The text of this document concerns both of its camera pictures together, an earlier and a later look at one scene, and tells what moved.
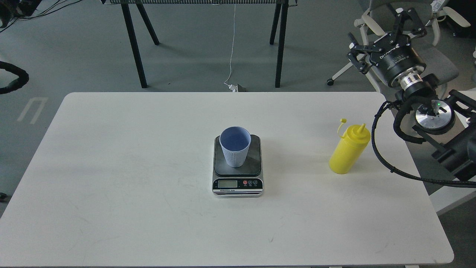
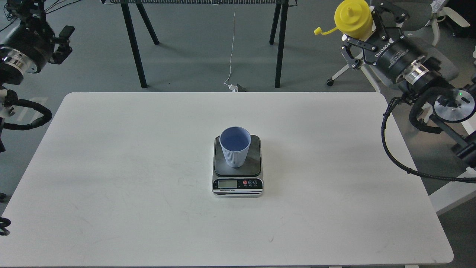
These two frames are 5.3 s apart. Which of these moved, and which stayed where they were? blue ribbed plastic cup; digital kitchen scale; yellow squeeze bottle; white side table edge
Moved: yellow squeeze bottle
Stayed: digital kitchen scale; blue ribbed plastic cup; white side table edge
